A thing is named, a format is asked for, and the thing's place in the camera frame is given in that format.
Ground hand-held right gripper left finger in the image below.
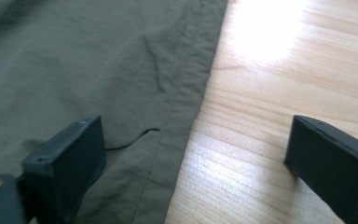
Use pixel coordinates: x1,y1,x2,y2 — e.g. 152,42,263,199
21,115,107,224

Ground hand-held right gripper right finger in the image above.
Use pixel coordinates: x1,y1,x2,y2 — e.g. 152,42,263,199
283,114,358,224

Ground olive green pants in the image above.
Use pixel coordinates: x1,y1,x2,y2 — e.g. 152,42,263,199
0,0,229,224

